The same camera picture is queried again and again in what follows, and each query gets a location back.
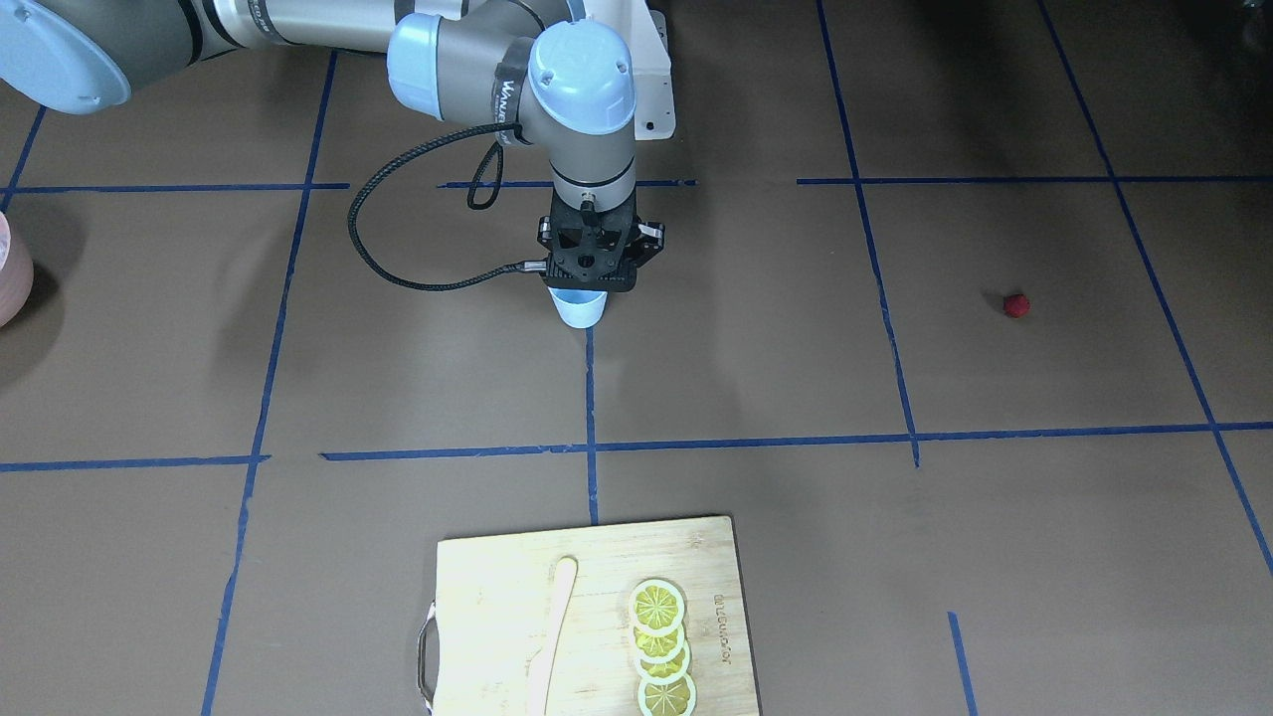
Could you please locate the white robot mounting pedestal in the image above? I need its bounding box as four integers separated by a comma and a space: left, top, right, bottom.
586, 1, 676, 141

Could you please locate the bamboo cutting board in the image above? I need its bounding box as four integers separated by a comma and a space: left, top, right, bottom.
420, 516, 761, 715

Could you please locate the red strawberry on table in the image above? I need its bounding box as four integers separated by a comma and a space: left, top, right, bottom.
1001, 293, 1032, 320

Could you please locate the black braided cable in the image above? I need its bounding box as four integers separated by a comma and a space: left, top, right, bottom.
348, 121, 550, 293

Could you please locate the light blue plastic cup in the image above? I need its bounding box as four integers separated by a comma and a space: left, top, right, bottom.
549, 288, 608, 329

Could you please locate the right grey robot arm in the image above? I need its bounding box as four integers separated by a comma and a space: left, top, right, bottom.
1, 1, 637, 211

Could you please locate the pink bowl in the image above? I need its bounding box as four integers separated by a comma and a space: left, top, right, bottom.
1, 213, 34, 327

